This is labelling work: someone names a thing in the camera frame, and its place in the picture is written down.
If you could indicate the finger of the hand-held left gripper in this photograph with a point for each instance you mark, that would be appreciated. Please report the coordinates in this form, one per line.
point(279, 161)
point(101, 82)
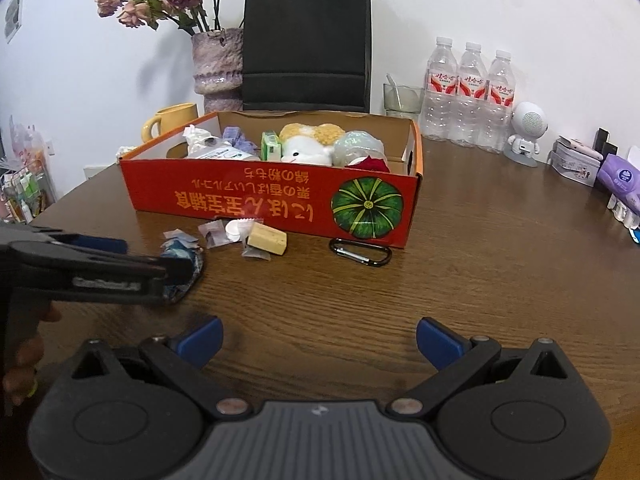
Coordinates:
point(177, 270)
point(100, 245)

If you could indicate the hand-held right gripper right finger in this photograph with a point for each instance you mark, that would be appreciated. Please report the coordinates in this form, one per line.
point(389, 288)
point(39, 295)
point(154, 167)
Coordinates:
point(437, 345)

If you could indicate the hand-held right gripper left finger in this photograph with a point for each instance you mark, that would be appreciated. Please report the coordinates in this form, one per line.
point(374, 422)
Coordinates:
point(202, 342)

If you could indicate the blue patterned pouch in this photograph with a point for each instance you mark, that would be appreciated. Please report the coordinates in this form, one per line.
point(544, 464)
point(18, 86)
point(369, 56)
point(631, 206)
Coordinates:
point(192, 252)

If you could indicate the orange cardboard box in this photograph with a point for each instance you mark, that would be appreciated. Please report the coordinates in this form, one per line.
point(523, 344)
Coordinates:
point(270, 200)

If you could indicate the white tissue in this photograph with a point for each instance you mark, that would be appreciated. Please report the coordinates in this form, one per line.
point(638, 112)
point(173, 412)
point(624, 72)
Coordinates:
point(196, 137)

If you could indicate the green packet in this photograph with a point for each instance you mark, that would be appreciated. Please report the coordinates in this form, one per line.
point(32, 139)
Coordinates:
point(271, 146)

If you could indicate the white and yellow plush alpaca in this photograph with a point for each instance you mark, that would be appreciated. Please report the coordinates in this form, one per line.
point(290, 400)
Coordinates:
point(305, 145)

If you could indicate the red fabric rose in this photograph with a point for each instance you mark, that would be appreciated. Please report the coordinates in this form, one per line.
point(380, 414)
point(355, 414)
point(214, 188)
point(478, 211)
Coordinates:
point(372, 164)

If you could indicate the clear iridescent plastic bag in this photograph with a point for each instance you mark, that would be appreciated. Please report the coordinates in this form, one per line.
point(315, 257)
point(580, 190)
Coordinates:
point(357, 146)

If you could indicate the person's left hand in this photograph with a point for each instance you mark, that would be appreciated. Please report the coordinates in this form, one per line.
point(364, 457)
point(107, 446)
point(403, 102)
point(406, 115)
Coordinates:
point(25, 365)

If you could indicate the small clear wrapper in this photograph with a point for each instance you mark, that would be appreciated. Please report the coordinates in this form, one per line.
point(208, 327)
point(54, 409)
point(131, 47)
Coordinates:
point(180, 237)

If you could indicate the purple tinted wrapper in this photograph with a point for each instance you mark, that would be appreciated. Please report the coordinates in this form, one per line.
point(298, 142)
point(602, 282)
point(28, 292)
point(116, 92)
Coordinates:
point(215, 234)

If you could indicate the white round wrapped candy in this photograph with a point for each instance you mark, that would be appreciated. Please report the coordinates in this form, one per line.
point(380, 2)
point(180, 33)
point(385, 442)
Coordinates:
point(237, 230)

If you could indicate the beige wrapped block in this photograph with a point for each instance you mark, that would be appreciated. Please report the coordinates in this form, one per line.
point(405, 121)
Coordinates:
point(267, 241)

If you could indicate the cluttered storage rack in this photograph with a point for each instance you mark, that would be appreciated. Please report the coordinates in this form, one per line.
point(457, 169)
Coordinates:
point(25, 185)

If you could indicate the small crumpled tissue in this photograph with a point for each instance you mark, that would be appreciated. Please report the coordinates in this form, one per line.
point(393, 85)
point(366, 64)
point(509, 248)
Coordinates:
point(127, 150)

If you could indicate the black carabiner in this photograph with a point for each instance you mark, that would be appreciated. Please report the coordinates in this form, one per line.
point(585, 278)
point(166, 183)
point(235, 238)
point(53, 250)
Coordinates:
point(340, 249)

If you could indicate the yellow mug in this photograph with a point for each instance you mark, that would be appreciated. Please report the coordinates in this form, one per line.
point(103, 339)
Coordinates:
point(177, 120)

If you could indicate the purple mottled vase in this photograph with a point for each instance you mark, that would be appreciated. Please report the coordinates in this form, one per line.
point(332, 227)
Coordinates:
point(217, 70)

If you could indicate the printed tin box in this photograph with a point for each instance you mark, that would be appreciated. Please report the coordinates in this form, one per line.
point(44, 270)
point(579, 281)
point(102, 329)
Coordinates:
point(572, 165)

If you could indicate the white robot figure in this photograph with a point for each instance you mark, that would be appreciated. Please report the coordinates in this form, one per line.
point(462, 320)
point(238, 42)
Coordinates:
point(527, 125)

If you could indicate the clear drinking glass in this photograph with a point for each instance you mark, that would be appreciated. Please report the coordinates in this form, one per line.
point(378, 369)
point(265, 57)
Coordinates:
point(402, 102)

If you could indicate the clear water bottle red label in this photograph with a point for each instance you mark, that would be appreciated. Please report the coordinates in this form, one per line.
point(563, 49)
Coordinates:
point(497, 105)
point(469, 100)
point(439, 95)

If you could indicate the purple tissue pack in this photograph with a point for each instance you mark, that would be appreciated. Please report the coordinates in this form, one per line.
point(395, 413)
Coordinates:
point(622, 175)

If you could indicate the spoon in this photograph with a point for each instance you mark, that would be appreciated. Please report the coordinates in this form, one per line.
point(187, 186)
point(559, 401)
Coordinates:
point(394, 91)

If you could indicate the black paper bag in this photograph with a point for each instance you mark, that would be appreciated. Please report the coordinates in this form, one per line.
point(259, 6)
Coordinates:
point(305, 45)

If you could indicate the black rectangular item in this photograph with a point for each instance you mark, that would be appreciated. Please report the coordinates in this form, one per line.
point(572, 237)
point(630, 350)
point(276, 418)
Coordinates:
point(606, 140)

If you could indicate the wall notice sheet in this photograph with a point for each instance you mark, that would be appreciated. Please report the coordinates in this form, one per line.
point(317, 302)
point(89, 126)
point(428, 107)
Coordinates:
point(14, 15)

